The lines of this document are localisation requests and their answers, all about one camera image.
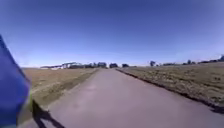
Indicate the row of dark trees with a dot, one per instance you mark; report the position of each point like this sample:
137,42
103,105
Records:
102,64

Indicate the grey asphalt path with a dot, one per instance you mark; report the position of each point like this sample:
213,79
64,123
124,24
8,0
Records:
116,103

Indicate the small dark tree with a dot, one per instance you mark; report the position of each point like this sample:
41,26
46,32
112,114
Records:
152,63
189,62

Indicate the white building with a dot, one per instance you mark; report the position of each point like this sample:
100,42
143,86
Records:
69,65

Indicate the dry grass field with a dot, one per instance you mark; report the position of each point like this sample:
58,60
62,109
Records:
186,80
56,80

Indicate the blue object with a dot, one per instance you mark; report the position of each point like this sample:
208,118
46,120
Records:
11,90

